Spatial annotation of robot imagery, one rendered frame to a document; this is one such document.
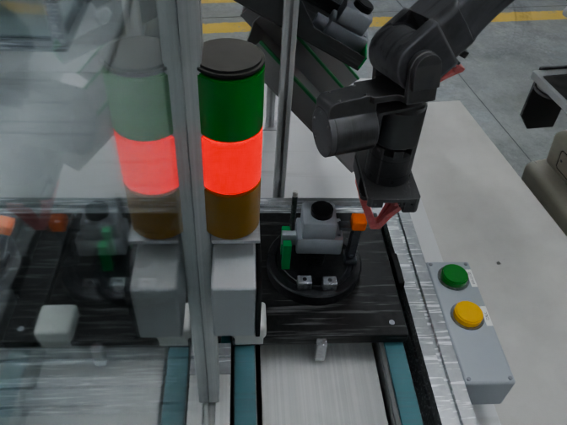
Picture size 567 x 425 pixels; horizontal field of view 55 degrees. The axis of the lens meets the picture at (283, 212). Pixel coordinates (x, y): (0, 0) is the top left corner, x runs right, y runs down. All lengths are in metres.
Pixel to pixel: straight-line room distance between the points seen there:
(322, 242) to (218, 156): 0.38
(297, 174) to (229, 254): 0.69
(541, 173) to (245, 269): 1.06
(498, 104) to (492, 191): 2.10
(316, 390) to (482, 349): 0.23
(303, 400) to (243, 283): 0.34
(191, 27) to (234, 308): 0.23
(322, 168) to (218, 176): 0.77
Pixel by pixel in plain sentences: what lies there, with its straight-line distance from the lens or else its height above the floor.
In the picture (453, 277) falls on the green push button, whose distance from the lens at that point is 0.86.
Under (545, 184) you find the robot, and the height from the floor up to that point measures 0.80.
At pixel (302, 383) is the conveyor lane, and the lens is 0.78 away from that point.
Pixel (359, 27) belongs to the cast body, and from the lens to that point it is 0.86.
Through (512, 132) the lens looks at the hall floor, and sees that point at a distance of 3.10.
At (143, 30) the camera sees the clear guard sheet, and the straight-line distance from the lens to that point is 0.23.
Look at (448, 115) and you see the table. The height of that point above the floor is 0.86.
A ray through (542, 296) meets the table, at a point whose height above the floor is 0.86.
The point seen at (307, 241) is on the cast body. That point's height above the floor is 1.05.
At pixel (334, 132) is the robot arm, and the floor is 1.25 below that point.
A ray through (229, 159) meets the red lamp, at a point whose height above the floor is 1.35.
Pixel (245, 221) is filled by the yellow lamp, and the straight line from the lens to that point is 0.45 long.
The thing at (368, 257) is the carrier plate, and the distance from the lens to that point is 0.85.
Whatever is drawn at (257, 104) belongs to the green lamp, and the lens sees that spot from 0.38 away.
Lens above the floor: 1.59
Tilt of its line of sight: 44 degrees down
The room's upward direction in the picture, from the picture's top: 4 degrees clockwise
